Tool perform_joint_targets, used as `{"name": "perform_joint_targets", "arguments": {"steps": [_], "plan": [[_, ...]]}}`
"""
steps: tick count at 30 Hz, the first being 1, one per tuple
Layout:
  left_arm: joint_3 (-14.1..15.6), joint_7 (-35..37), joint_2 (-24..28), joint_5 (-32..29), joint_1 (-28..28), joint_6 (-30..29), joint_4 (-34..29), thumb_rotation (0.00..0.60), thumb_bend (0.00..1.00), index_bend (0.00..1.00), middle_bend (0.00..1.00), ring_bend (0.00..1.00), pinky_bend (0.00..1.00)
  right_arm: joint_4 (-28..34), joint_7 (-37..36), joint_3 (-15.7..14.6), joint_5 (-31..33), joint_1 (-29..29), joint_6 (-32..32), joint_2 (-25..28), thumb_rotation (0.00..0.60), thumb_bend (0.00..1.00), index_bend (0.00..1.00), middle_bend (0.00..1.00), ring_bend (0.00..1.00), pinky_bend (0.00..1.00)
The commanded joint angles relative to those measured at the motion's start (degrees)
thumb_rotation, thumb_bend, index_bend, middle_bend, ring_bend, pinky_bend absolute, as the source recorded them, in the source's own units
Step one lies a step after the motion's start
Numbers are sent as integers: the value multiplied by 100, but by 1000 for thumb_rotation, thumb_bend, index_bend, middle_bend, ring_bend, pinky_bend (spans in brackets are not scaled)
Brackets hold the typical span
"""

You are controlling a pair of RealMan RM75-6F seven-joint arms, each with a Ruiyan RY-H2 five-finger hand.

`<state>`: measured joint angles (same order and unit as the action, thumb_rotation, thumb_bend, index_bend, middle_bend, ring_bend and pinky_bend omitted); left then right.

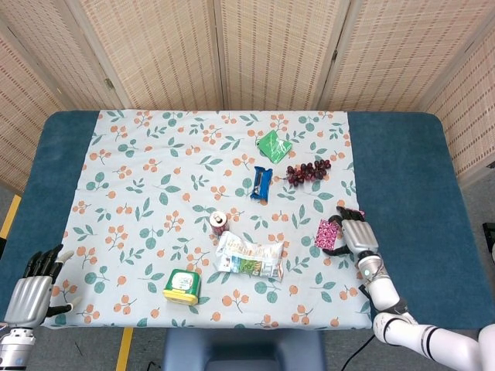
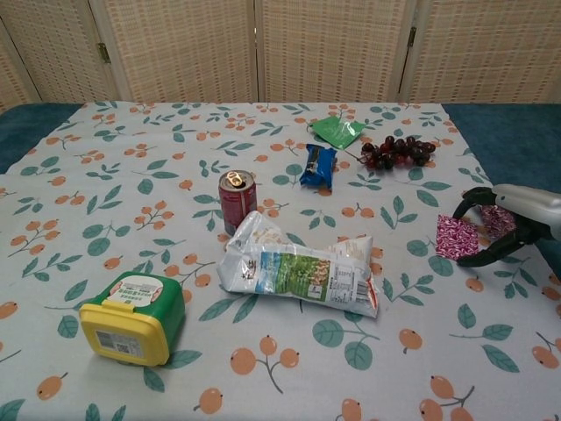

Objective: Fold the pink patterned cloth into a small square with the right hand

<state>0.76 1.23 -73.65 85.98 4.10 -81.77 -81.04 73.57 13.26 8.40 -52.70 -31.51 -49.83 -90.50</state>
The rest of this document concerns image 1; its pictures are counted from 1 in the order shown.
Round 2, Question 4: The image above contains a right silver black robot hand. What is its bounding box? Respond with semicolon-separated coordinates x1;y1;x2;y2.
323;206;379;258

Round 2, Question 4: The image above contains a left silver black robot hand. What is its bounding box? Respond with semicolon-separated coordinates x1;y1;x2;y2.
4;243;82;329

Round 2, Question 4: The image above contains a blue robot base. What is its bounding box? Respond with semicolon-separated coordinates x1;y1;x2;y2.
161;328;328;371

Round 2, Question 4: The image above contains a floral tablecloth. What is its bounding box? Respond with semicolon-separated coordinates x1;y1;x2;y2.
37;110;373;330

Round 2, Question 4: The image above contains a blue table cover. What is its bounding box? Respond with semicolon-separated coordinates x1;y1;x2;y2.
0;110;495;332

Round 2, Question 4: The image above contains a dark red grape bunch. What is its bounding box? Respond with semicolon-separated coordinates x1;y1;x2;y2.
275;158;333;188

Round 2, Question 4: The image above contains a yellow floor tape strip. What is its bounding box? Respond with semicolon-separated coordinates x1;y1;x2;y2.
0;194;22;239
115;327;135;371

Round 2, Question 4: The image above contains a blue cookie packet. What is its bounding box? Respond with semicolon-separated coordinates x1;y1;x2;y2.
249;165;274;203

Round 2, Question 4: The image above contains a white crumpled snack bag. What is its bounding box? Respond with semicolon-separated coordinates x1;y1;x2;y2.
213;230;286;282

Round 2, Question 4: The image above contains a green snack packet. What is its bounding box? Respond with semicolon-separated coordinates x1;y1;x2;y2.
254;130;293;165

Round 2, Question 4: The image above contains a black box object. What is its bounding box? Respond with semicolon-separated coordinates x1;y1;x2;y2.
482;222;495;252

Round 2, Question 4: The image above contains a red drink can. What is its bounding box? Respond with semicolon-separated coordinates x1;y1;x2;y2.
209;210;230;237

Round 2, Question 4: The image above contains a green yellow plastic container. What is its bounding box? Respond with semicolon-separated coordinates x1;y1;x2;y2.
162;268;202;307

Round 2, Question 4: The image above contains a woven bamboo screen panel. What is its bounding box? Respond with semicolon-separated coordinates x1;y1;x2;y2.
0;22;67;194
421;22;495;189
214;0;351;111
65;0;225;111
0;0;128;111
316;0;495;111

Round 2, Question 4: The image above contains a black floor cable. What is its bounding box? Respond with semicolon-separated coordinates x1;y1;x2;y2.
343;335;374;371

